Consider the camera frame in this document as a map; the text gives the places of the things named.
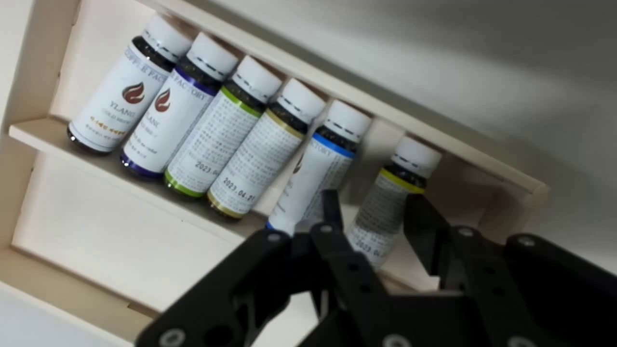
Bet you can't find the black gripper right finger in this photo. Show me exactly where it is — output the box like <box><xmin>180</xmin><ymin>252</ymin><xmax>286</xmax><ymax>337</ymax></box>
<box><xmin>404</xmin><ymin>191</ymin><xmax>617</xmax><ymax>347</ymax></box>

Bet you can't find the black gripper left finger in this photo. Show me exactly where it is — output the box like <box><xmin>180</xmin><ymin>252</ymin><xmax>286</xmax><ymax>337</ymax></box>
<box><xmin>134</xmin><ymin>189</ymin><xmax>390</xmax><ymax>347</ymax></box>

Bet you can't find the white bottle yellow band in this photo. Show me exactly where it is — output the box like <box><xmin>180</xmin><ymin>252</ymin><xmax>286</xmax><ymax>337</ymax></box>
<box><xmin>346</xmin><ymin>133</ymin><xmax>446</xmax><ymax>270</ymax></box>

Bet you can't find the light wooden divided box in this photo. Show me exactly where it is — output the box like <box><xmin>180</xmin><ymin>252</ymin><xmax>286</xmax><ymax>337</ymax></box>
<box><xmin>0</xmin><ymin>0</ymin><xmax>552</xmax><ymax>347</ymax></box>

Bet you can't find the white bottle olive band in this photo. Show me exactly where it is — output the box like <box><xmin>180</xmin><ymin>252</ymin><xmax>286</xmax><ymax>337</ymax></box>
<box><xmin>207</xmin><ymin>77</ymin><xmax>329</xmax><ymax>222</ymax></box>

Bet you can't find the white bottle blue band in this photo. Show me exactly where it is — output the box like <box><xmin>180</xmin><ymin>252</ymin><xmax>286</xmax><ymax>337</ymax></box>
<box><xmin>265</xmin><ymin>98</ymin><xmax>375</xmax><ymax>237</ymax></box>

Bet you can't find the white bottle green band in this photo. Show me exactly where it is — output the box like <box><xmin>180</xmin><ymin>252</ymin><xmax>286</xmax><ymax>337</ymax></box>
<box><xmin>163</xmin><ymin>54</ymin><xmax>284</xmax><ymax>200</ymax></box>

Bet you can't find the white bottle purple band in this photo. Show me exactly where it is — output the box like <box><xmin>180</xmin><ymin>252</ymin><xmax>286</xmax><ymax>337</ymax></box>
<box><xmin>119</xmin><ymin>31</ymin><xmax>242</xmax><ymax>183</ymax></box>

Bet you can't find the white bottle orange band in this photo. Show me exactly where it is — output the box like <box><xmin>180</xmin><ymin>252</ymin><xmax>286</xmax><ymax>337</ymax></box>
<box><xmin>66</xmin><ymin>13</ymin><xmax>196</xmax><ymax>156</ymax></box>

